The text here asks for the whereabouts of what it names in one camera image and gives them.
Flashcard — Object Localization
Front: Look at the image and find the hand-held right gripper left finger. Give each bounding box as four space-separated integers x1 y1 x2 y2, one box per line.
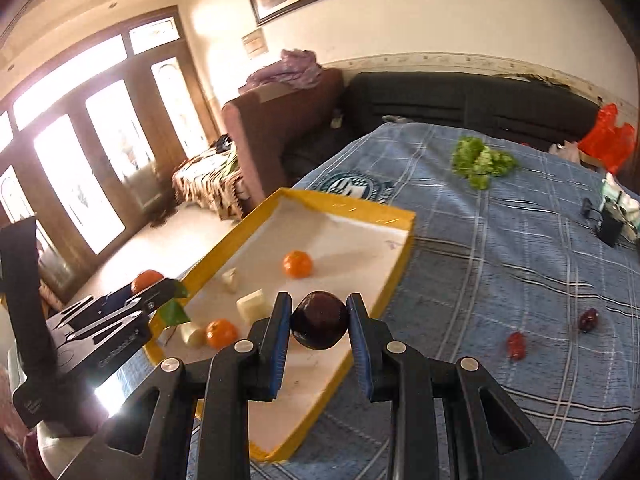
57 291 293 480

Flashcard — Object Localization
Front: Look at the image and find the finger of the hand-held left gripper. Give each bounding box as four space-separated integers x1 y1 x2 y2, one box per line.
47 280 176 331
65 311 153 349

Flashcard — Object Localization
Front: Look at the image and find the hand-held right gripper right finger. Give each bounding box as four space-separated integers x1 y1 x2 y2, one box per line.
346 292 576 480

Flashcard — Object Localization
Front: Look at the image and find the orange mandarin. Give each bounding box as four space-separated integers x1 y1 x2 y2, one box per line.
131 270 166 295
282 251 314 280
206 319 240 350

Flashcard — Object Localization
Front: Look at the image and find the green vegetable piece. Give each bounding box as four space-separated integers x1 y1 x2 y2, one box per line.
159 282 192 325

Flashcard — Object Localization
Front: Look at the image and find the large white sugarcane chunk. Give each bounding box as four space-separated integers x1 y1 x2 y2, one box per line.
236 288 273 325

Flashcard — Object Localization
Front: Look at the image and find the yellow cardboard box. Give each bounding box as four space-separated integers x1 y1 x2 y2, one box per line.
145 187 417 463

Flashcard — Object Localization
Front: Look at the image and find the patterned cloth covered table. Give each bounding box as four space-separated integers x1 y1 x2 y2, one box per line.
172 135 251 221

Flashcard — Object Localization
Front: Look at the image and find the red jujube date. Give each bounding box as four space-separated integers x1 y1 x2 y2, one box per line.
506 331 527 361

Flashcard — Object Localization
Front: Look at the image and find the brown armchair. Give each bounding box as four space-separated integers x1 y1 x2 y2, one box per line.
221 67 346 211

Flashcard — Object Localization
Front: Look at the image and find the green lettuce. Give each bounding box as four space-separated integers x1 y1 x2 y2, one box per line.
451 135 518 191

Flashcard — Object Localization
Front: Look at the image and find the wooden glass door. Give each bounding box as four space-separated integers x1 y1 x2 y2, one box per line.
0 5 223 306

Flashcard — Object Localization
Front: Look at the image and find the black sofa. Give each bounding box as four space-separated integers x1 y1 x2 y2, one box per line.
280 71 601 186

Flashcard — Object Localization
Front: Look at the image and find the purple floral cloth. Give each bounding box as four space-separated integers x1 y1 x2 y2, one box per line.
247 49 323 92

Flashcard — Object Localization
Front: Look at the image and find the black box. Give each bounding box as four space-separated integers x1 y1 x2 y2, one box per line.
597 200 626 247

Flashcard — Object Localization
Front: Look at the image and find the red plastic bag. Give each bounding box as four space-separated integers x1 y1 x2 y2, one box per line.
577 103 638 173

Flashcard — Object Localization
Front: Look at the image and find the wall plaque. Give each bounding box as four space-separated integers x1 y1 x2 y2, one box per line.
241 28 268 57

